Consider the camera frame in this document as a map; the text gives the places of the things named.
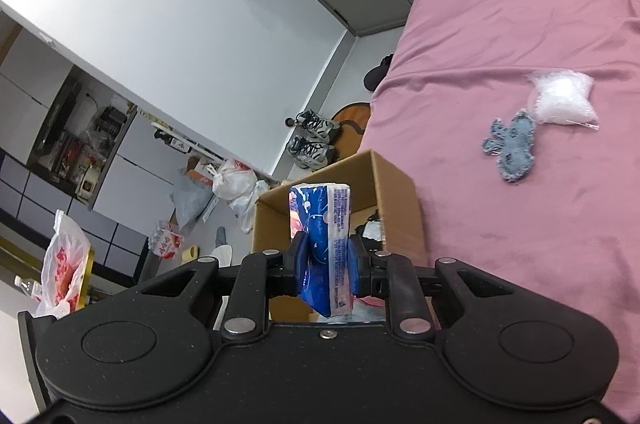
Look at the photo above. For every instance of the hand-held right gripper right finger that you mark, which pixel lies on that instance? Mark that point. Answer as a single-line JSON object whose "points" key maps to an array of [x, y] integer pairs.
{"points": [[357, 270]]}

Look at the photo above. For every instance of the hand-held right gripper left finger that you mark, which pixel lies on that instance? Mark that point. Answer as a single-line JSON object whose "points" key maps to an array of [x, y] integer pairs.
{"points": [[300, 260]]}

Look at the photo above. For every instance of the blue tissue pack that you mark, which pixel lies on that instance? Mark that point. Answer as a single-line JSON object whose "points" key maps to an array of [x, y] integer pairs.
{"points": [[325, 234]]}

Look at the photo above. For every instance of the brown cardboard box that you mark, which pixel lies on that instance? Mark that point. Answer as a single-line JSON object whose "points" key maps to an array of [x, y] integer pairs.
{"points": [[400, 204]]}

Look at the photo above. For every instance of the white grey slipper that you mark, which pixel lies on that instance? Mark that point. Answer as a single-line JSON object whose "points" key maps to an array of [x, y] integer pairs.
{"points": [[223, 251]]}

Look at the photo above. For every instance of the grey sneaker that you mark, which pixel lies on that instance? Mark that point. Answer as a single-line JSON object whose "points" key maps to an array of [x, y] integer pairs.
{"points": [[310, 153], [315, 124]]}

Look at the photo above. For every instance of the yellow tape roll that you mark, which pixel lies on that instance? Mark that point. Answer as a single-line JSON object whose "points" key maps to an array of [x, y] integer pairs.
{"points": [[190, 252]]}

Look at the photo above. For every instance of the grey plastic bag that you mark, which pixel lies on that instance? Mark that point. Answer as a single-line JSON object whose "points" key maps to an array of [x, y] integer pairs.
{"points": [[190, 201]]}

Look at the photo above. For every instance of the red label bottle pack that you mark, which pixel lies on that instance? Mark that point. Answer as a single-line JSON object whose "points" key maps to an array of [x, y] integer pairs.
{"points": [[167, 244]]}

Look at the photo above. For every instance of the orange cardboard carton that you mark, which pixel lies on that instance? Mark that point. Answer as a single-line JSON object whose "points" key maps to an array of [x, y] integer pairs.
{"points": [[200, 169]]}

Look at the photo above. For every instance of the pink bedsheet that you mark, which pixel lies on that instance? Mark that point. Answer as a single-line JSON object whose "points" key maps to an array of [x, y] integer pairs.
{"points": [[500, 254]]}

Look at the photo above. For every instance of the green cartoon floor mat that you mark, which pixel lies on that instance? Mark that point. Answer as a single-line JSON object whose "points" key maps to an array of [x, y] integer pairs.
{"points": [[355, 119]]}

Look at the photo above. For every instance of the dark bottle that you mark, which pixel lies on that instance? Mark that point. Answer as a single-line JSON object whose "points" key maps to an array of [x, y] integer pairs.
{"points": [[174, 141]]}

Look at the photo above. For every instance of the black slipper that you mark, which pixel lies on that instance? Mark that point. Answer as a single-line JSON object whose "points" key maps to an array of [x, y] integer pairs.
{"points": [[377, 73]]}

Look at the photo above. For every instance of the blue denim fabric toy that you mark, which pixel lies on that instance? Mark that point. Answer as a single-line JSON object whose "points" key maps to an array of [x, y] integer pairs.
{"points": [[515, 144]]}

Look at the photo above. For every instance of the red white plastic bag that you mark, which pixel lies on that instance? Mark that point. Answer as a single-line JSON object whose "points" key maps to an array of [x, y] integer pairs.
{"points": [[62, 264]]}

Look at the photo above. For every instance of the grey kitchen cabinet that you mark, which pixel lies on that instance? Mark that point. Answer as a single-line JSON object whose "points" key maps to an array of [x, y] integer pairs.
{"points": [[65, 204]]}

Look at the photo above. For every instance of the white stuffing plastic bag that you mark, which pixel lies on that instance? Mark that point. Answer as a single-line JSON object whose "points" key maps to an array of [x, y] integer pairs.
{"points": [[562, 99]]}

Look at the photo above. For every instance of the clear water bottle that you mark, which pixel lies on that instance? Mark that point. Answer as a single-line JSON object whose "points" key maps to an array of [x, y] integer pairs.
{"points": [[27, 287]]}

